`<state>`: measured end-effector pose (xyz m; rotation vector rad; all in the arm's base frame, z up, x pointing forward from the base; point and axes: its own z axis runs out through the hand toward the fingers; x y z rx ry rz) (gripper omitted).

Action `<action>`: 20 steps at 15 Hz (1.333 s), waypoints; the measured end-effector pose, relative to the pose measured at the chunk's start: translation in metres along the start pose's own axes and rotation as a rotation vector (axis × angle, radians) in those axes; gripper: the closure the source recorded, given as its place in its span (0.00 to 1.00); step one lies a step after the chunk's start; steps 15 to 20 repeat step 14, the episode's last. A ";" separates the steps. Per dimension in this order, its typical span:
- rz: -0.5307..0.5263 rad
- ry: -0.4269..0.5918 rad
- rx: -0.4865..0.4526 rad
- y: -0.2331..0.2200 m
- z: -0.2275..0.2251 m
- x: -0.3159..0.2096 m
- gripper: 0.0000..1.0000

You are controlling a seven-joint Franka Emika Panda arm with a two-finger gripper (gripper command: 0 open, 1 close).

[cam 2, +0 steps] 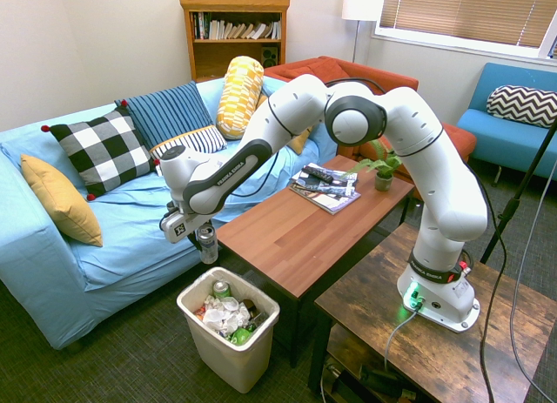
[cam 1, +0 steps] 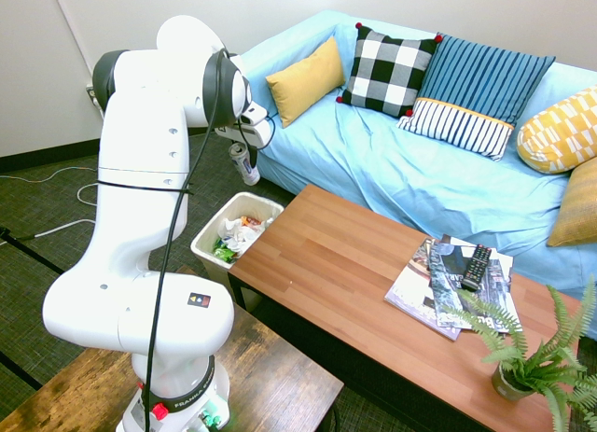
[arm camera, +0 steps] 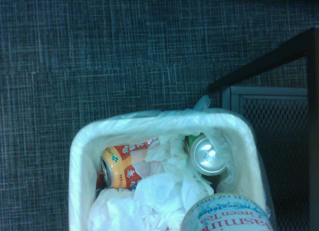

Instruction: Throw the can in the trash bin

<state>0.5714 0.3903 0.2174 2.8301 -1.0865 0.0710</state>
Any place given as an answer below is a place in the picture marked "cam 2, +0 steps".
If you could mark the green can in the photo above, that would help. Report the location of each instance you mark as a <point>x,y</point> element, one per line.
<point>221,289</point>

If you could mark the light blue sofa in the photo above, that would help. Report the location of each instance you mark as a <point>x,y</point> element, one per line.
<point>130,229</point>

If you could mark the wooden window blinds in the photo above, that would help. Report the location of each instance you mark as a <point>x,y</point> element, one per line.
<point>465,11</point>

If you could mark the row of books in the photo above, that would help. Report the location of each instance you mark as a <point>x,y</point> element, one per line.
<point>235,30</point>

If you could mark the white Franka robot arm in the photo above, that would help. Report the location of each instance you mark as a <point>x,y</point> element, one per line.
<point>448,194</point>

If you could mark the blue armchair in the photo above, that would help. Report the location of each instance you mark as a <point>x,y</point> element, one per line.
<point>500,142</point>

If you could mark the rustic dark wood table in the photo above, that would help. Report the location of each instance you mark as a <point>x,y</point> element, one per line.
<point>439,359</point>

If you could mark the black power box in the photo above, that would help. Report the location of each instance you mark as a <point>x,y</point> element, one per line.
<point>385,379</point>

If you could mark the blue striped pillow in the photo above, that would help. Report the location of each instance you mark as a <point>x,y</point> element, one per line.
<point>174,120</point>

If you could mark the small potted fern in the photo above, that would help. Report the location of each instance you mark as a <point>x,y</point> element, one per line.
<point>383,168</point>

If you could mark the orange sofa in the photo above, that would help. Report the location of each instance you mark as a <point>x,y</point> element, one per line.
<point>330,68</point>

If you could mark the yellow patterned bolster pillow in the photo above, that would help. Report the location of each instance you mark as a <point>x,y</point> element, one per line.
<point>239,94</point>

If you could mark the white floor lamp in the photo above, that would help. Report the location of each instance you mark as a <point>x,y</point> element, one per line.
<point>361,4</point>

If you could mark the dark cover magazine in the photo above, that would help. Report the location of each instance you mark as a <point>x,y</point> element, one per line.
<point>341,181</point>

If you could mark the black white zigzag pillow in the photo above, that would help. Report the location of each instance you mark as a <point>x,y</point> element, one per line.
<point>522,105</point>

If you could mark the wooden bookshelf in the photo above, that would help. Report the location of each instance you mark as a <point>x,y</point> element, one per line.
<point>226,57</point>

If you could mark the black remote control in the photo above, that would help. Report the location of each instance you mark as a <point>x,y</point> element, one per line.
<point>317,173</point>

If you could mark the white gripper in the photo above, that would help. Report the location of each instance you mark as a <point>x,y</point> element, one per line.
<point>180,226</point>

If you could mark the small black speaker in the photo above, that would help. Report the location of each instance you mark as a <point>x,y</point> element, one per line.
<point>270,56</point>

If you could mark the silver drink can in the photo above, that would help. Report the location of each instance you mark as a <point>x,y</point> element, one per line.
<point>209,245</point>

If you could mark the crumpled white paper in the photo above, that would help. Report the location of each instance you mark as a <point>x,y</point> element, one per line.
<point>226,316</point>

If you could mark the beige plastic trash bin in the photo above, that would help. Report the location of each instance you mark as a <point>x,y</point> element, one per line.
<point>235,359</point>

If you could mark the black tripod stand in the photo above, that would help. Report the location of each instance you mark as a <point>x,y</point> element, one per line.
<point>518,194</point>

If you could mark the reddish wood coffee table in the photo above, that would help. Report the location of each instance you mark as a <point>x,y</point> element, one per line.
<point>304,242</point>

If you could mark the black white checked pillow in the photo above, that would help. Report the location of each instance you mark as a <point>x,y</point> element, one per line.
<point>104,152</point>

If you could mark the plain mustard pillow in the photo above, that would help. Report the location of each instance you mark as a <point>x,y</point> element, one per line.
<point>61,200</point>

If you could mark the mustard striped pillow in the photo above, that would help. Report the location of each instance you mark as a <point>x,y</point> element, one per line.
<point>300,141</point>

